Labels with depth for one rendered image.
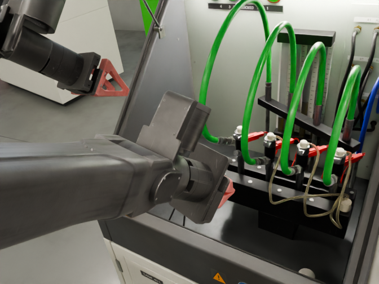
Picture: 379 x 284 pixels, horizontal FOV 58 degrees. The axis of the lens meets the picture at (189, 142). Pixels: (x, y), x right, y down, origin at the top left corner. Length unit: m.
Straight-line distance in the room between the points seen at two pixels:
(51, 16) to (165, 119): 0.29
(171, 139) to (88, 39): 3.41
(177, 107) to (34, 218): 0.21
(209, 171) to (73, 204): 0.26
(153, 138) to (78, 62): 0.26
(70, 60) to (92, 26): 3.19
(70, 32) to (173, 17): 2.59
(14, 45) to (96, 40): 3.25
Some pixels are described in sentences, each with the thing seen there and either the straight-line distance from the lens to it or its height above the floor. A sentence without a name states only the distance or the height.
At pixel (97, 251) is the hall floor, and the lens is 2.16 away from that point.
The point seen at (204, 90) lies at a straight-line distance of 0.66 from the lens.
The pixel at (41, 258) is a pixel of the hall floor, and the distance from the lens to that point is 2.28.
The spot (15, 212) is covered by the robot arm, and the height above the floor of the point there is 1.48.
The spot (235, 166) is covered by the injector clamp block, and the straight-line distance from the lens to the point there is 0.98.
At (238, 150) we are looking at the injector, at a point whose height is 1.06.
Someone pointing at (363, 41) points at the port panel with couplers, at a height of 1.27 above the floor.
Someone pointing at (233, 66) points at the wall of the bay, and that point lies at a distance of 1.14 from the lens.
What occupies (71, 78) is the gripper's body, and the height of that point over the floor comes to 1.39.
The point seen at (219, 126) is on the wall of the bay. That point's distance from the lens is 1.29.
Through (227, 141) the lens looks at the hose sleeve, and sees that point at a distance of 0.80.
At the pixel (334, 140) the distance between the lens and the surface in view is 0.65.
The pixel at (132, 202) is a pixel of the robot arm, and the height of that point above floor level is 1.40.
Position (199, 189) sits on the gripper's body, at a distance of 0.45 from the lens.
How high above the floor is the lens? 1.61
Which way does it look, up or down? 35 degrees down
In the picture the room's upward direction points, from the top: 7 degrees counter-clockwise
